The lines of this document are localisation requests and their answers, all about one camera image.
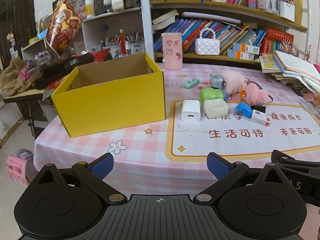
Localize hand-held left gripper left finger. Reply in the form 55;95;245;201
29;152;128;206

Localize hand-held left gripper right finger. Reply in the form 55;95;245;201
194;152;291;205

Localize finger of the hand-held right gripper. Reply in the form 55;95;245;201
271;150;320;174

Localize cream soft block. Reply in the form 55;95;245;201
203;99;229;119

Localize yellow cardboard box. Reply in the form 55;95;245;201
51;52;166;138

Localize small white box red label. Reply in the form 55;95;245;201
250;110;271;127

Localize blue block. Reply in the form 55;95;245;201
234;102;252;118

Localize white charger adapter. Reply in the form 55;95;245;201
181;99;202;122

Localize green and blue toy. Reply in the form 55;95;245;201
199;87;228;103

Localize grey blue toy car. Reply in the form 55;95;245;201
209;74;227;90

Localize mint green small device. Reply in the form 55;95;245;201
184;78;199;89

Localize light pink plush pig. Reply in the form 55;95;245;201
220;69;248;96

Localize person's right forearm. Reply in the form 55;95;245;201
305;202;320;240

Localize pink checked table mat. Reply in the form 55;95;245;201
33;61;320;188

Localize clear eyeglasses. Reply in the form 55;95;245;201
299;99;320;117

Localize pink soft item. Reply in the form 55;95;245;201
302;92;320;103

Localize pink clog shoe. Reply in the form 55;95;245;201
7;148;35;187

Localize stack of open workbooks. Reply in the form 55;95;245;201
259;50;320;96

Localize black folding stand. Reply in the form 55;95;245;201
3;90;52;137

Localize black fabric bundle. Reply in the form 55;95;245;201
32;64;76;90

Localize yellow cover booklet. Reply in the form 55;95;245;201
259;55;278;74

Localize black long box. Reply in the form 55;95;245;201
62;52;94;72

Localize red packaging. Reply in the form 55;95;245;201
89;49;113;62

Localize orange and white box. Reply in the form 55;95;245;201
232;42;261;54
227;49;259;61

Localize white pen cup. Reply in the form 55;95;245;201
101;42;123;58
128;41;146;55

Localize sparkly pink ornament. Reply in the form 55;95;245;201
281;38;299;56

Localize white quilted pearl handbag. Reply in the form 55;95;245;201
195;27;221;56

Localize pink cylindrical holder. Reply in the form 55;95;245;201
161;32;183;70

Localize red slim ornament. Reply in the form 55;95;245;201
119;29;127;56

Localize brown plush blanket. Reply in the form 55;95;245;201
0;56;32;97

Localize red thick dictionary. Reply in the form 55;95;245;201
265;27;294;41

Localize row of colourful upright books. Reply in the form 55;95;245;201
154;17;283;56

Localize white shelf unit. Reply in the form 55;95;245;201
21;6;143;63

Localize red patterned snack bag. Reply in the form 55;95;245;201
45;0;83;58

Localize white rolled paper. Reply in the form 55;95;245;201
181;11;243;26

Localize thick cream paged book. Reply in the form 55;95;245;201
152;21;173;31
152;9;180;25

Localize white pen holder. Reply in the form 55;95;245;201
278;0;296;22

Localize white bottle yellow label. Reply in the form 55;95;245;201
84;0;95;18

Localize wooden bookshelf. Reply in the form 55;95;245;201
140;0;320;67

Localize dark wooden door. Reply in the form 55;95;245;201
0;0;34;71

